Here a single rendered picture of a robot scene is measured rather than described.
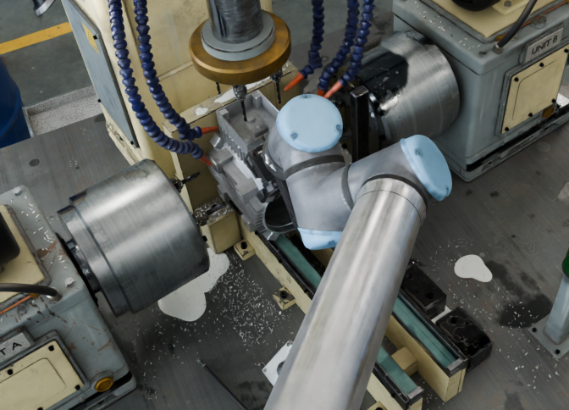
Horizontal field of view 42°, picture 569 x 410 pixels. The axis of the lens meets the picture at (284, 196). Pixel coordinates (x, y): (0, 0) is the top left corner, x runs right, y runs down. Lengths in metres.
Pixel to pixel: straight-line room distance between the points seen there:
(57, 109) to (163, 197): 1.51
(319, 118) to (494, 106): 0.70
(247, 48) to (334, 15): 2.35
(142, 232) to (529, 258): 0.83
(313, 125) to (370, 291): 0.33
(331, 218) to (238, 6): 0.41
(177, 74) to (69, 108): 1.28
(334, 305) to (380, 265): 0.08
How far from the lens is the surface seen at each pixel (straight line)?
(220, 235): 1.64
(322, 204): 1.02
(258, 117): 1.49
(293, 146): 1.05
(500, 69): 1.62
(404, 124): 1.51
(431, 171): 0.95
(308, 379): 0.72
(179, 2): 1.49
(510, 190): 1.80
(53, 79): 3.59
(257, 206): 1.43
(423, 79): 1.54
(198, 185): 1.60
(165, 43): 1.52
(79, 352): 1.39
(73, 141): 2.04
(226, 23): 1.27
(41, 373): 1.37
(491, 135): 1.75
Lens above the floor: 2.15
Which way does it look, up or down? 50 degrees down
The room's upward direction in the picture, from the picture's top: 8 degrees counter-clockwise
